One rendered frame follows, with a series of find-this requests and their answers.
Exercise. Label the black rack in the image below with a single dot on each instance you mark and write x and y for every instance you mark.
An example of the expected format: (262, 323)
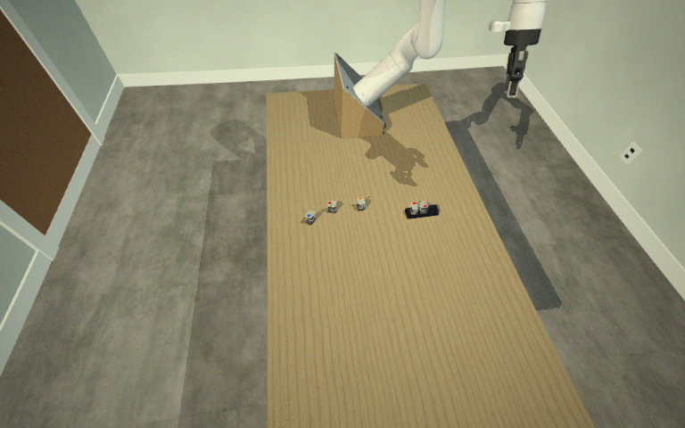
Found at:
(432, 211)

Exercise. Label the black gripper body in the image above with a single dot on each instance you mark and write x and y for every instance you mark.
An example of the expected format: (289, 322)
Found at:
(521, 38)

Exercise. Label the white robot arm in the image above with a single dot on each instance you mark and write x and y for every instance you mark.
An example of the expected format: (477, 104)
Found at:
(425, 40)

